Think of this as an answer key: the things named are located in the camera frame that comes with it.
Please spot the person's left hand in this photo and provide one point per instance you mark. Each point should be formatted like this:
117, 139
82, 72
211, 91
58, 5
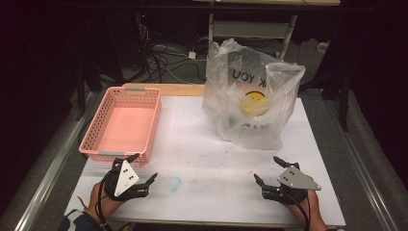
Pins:
107, 205

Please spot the white power adapter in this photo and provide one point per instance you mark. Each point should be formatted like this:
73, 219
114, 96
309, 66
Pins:
192, 55

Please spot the metal side rail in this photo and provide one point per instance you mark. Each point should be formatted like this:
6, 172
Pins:
362, 173
48, 179

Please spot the person's right hand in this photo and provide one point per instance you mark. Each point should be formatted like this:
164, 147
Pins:
308, 213

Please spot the white metal desk frame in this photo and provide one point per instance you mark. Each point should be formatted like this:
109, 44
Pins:
250, 29

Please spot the small white floor box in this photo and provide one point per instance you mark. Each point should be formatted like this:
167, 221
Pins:
323, 47

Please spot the white board mat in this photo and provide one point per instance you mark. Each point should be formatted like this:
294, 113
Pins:
198, 154

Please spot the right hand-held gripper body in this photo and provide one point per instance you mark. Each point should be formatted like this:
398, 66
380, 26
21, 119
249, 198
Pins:
296, 179

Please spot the pink plastic basket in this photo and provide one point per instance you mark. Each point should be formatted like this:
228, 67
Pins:
126, 123

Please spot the clear plastic smiley bag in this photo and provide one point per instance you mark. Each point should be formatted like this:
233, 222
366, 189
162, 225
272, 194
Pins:
256, 96

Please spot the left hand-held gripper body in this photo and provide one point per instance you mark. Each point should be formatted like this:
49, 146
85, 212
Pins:
125, 179

